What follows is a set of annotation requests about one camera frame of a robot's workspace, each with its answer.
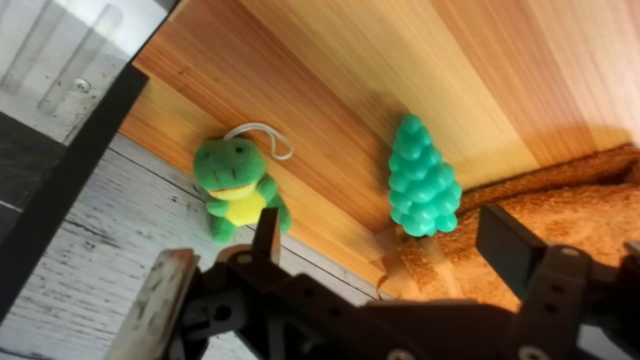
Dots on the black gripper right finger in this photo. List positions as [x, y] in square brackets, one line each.
[533, 266]

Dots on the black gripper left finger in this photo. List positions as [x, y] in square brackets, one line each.
[267, 241]

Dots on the yellow-green toy fruit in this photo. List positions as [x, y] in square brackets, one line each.
[230, 170]

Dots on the teal grape bunch toy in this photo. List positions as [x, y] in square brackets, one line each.
[420, 181]

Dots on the white toy sink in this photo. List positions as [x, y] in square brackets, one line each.
[52, 53]

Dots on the black metal frame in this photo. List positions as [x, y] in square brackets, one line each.
[67, 187]

